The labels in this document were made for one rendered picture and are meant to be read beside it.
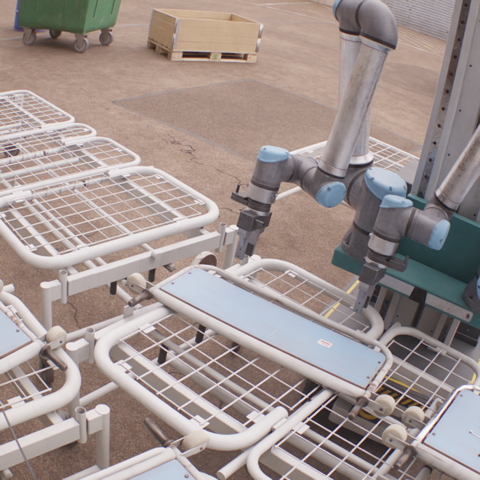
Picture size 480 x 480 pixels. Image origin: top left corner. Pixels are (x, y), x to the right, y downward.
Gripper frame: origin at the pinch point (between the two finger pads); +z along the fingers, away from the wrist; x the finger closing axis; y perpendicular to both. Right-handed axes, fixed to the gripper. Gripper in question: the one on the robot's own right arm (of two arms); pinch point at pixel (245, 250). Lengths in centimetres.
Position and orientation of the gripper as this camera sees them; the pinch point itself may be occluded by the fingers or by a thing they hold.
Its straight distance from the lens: 200.3
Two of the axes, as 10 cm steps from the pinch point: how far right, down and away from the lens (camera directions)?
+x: 4.8, -1.4, 8.6
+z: -2.7, 9.2, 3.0
